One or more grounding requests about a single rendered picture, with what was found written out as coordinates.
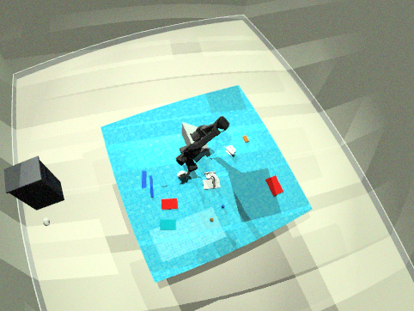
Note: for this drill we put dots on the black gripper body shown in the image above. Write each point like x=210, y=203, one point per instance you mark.
x=191, y=165

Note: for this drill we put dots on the red flat plate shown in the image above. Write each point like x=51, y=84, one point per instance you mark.
x=171, y=203
x=274, y=185

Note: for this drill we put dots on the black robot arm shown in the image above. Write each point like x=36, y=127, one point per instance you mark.
x=202, y=135

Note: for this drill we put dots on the cyan flat plate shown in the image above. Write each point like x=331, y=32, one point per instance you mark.
x=168, y=224

